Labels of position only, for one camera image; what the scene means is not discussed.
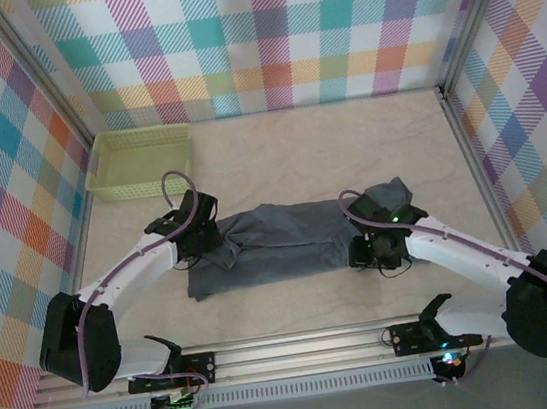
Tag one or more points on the aluminium frame post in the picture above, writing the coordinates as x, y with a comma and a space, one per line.
474, 11
41, 74

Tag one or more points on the light green plastic basket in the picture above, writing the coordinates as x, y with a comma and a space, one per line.
142, 161

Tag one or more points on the grey t-shirt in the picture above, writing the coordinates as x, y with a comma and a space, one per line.
284, 243

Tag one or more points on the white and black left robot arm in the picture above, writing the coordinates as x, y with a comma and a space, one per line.
130, 268

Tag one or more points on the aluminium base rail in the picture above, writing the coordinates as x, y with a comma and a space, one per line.
298, 355

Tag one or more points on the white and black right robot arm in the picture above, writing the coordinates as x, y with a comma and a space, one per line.
461, 250

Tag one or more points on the aluminium side rail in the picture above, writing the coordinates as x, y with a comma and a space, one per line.
477, 162
79, 235

